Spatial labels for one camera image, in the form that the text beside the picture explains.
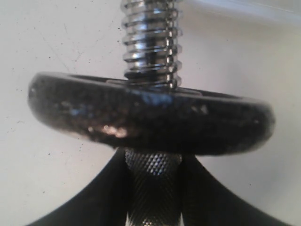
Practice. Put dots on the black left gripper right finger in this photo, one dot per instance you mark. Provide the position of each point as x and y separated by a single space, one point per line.
206 202

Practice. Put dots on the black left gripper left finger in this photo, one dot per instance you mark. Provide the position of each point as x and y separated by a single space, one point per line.
103 202

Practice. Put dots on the chrome threaded dumbbell bar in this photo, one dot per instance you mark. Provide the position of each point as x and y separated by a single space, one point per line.
152 49

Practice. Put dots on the black weight plate far end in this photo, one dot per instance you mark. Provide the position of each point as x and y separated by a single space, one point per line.
119 114

